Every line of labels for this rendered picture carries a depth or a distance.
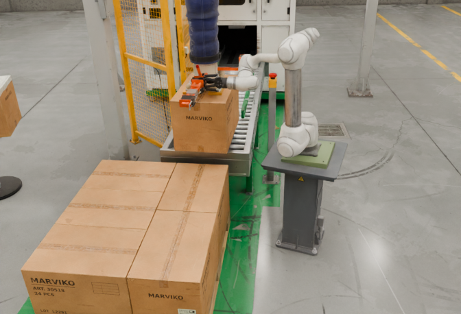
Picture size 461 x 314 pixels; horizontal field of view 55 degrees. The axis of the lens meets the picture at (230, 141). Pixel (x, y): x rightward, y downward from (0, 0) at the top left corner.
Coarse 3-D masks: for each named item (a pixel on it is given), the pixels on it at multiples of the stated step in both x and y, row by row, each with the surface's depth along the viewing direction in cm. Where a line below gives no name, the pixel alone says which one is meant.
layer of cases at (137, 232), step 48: (96, 192) 305; (144, 192) 304; (192, 192) 303; (48, 240) 262; (96, 240) 261; (144, 240) 260; (192, 240) 259; (48, 288) 245; (96, 288) 240; (144, 288) 236; (192, 288) 232
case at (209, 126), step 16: (176, 96) 319; (208, 96) 318; (224, 96) 317; (176, 112) 315; (192, 112) 313; (208, 112) 311; (224, 112) 308; (176, 128) 321; (192, 128) 319; (208, 128) 316; (224, 128) 314; (176, 144) 327; (192, 144) 325; (208, 144) 323; (224, 144) 320
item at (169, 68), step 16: (144, 0) 387; (160, 0) 367; (128, 48) 433; (144, 64) 423; (160, 64) 403; (128, 80) 454; (128, 96) 461; (160, 96) 423; (128, 112) 473; (160, 144) 452
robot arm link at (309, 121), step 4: (304, 112) 292; (308, 112) 292; (304, 116) 287; (308, 116) 287; (312, 116) 288; (304, 120) 285; (308, 120) 285; (312, 120) 286; (316, 120) 290; (304, 124) 286; (308, 124) 286; (312, 124) 286; (316, 124) 289; (308, 128) 284; (312, 128) 286; (316, 128) 290; (312, 132) 286; (316, 132) 291; (312, 136) 287; (316, 136) 293; (312, 140) 289; (316, 140) 294; (308, 144) 288; (312, 144) 293; (316, 144) 296
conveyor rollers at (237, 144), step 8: (232, 72) 520; (256, 72) 518; (240, 96) 455; (240, 104) 439; (248, 104) 438; (240, 112) 423; (248, 112) 422; (240, 120) 407; (248, 120) 406; (240, 128) 391; (240, 136) 375; (232, 144) 368; (240, 144) 367
